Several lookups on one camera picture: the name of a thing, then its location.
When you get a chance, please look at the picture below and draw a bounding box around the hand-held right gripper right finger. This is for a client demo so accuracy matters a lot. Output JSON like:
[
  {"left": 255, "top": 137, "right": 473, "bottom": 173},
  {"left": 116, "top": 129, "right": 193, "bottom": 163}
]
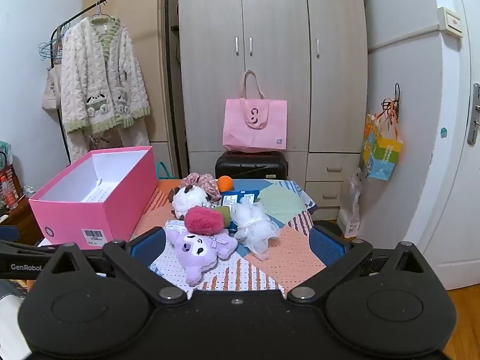
[{"left": 287, "top": 224, "right": 447, "bottom": 304}]

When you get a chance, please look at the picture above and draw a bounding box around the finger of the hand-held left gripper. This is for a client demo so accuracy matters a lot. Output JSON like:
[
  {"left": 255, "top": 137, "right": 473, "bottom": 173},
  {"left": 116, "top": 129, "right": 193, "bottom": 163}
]
[{"left": 0, "top": 239, "right": 64, "bottom": 259}]

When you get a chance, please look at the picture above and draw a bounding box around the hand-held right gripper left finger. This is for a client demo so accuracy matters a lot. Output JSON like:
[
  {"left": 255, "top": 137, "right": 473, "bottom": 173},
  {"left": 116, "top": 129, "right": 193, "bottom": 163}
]
[{"left": 35, "top": 227, "right": 188, "bottom": 306}]

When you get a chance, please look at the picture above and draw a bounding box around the purple plush toy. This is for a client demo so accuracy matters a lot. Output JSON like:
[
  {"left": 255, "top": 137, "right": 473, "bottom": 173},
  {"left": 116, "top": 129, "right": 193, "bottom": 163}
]
[{"left": 165, "top": 230, "right": 239, "bottom": 286}]

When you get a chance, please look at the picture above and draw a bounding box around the pink cardboard box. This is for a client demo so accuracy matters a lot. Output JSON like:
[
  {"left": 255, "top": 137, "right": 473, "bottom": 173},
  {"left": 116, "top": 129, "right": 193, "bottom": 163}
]
[{"left": 29, "top": 146, "right": 159, "bottom": 250}]

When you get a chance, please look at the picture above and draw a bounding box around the magenta fluffy scrunchie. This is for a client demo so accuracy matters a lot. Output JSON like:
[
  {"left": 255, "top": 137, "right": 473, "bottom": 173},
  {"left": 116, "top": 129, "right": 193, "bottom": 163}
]
[{"left": 184, "top": 206, "right": 226, "bottom": 235}]

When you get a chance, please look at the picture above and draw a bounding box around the white brown-eared plush toy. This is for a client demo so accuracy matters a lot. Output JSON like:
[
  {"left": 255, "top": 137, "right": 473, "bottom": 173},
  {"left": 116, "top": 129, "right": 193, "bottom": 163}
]
[{"left": 168, "top": 184, "right": 212, "bottom": 219}]

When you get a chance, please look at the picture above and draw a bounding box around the white mesh bath ball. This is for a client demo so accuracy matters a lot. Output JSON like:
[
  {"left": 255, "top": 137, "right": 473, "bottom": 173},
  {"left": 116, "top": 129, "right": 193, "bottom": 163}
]
[{"left": 229, "top": 199, "right": 280, "bottom": 260}]

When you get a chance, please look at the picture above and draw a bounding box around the green makeup sponge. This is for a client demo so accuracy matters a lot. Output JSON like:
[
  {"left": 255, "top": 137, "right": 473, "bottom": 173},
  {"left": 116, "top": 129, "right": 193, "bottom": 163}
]
[{"left": 214, "top": 205, "right": 233, "bottom": 229}]

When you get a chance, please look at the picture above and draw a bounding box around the pink floral cloth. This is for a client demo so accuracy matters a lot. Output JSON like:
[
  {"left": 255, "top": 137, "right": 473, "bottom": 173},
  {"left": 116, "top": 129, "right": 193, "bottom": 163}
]
[{"left": 180, "top": 172, "right": 222, "bottom": 201}]

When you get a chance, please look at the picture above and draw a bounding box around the blue wet wipes pack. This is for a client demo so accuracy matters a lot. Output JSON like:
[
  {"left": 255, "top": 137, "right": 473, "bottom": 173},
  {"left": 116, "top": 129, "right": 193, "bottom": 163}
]
[{"left": 220, "top": 190, "right": 260, "bottom": 208}]

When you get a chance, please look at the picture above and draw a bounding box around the dark wooden nightstand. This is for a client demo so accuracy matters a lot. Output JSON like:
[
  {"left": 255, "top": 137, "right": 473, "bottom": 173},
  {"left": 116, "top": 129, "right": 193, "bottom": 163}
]
[{"left": 0, "top": 195, "right": 44, "bottom": 246}]

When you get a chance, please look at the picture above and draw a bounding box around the white plastic packet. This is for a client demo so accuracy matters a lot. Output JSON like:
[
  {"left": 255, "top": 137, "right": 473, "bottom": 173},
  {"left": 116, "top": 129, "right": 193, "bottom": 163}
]
[{"left": 337, "top": 169, "right": 366, "bottom": 239}]

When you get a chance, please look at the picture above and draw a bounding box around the patchwork blanket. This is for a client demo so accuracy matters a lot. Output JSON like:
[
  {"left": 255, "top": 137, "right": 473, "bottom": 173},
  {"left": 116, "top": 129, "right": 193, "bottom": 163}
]
[{"left": 35, "top": 178, "right": 317, "bottom": 295}]

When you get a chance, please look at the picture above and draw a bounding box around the red label bottle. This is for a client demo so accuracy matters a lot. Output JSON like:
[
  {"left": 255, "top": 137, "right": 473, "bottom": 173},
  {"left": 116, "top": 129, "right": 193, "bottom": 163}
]
[{"left": 0, "top": 174, "right": 19, "bottom": 211}]

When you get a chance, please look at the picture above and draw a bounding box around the white paper sheet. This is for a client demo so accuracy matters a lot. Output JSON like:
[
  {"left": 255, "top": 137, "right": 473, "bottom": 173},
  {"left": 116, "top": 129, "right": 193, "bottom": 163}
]
[{"left": 80, "top": 179, "right": 113, "bottom": 204}]

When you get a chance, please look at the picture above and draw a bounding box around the green patterned tissue pack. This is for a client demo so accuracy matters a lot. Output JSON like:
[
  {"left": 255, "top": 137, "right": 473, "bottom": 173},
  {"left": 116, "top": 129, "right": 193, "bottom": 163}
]
[{"left": 0, "top": 140, "right": 14, "bottom": 167}]

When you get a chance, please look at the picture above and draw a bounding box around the colourful paper gift bag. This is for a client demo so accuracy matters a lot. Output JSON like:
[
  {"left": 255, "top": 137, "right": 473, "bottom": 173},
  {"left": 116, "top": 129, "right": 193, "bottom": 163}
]
[{"left": 361, "top": 97, "right": 404, "bottom": 181}]

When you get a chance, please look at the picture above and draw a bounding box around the black suitcase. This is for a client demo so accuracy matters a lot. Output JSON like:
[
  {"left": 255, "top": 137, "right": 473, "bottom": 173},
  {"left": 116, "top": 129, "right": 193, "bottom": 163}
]
[{"left": 214, "top": 151, "right": 289, "bottom": 181}]

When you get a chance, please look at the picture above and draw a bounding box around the pink tote bag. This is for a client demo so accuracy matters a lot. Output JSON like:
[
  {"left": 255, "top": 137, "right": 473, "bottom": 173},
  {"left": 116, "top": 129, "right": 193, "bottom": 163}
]
[{"left": 222, "top": 69, "right": 289, "bottom": 153}]

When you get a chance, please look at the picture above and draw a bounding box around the white door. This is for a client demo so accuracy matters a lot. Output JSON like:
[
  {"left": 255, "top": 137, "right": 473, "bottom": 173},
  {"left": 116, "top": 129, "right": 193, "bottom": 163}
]
[{"left": 431, "top": 0, "right": 480, "bottom": 291}]

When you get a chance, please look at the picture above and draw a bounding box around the cream canvas tote bag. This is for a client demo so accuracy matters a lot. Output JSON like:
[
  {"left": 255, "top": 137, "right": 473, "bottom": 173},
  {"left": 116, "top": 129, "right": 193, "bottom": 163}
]
[{"left": 41, "top": 62, "right": 62, "bottom": 111}]

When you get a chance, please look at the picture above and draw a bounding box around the fluffy cream pajama set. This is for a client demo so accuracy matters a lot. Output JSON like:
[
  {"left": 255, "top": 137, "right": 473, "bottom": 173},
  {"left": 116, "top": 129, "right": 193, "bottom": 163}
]
[{"left": 60, "top": 16, "right": 151, "bottom": 162}]

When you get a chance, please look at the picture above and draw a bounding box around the beige wardrobe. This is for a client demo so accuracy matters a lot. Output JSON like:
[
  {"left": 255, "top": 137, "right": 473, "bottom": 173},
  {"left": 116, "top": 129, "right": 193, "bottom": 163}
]
[{"left": 177, "top": 0, "right": 370, "bottom": 219}]

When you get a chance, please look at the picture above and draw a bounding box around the light wood cabinet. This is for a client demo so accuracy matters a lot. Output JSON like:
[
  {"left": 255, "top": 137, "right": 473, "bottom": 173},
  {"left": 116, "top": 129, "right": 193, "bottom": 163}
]
[{"left": 82, "top": 0, "right": 178, "bottom": 144}]

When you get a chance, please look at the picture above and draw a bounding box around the black metal clothes rack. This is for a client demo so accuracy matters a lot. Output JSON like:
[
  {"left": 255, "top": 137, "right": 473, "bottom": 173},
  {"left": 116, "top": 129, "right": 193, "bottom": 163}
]
[{"left": 56, "top": 0, "right": 184, "bottom": 179}]

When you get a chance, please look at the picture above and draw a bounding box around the metal door handle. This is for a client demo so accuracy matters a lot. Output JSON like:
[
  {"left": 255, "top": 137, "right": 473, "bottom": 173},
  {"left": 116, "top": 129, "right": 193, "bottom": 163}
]
[{"left": 467, "top": 82, "right": 480, "bottom": 145}]

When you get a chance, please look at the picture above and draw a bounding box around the blue wire hanger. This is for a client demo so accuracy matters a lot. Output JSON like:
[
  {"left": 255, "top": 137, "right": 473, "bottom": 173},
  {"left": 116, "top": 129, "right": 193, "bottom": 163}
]
[{"left": 38, "top": 40, "right": 62, "bottom": 61}]

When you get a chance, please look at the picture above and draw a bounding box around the white light switch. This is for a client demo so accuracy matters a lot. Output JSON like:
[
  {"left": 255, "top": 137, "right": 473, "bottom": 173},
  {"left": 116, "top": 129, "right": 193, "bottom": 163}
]
[{"left": 437, "top": 7, "right": 464, "bottom": 38}]

